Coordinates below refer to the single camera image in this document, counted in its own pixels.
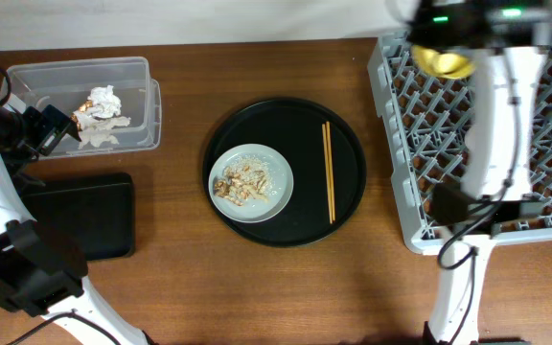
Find yellow bowl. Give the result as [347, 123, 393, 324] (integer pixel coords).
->
[410, 45, 475, 80]

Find white napkin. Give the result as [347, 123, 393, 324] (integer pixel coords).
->
[79, 85, 130, 150]

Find wooden chopstick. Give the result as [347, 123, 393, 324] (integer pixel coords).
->
[325, 122, 336, 223]
[321, 124, 334, 225]

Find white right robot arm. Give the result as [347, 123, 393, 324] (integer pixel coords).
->
[408, 0, 552, 344]

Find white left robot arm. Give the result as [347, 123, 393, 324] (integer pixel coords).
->
[0, 95, 152, 344]

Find grey dishwasher rack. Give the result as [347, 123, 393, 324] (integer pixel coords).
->
[368, 31, 552, 255]

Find clear plastic bin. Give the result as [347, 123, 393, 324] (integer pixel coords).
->
[1, 57, 162, 159]

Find black rectangular tray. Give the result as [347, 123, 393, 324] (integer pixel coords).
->
[21, 172, 136, 261]

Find round black tray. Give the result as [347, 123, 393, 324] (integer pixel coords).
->
[203, 98, 366, 247]

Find food scraps on plate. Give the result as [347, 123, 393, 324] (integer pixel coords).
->
[213, 156, 272, 207]

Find grey plate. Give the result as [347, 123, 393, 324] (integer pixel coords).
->
[205, 144, 294, 223]

